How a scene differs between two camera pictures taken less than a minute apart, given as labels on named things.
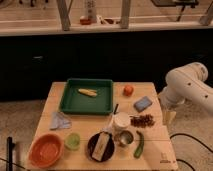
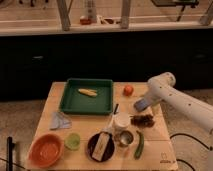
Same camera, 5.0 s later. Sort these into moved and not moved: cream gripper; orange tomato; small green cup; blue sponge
Moved: cream gripper
Not moved: blue sponge; small green cup; orange tomato
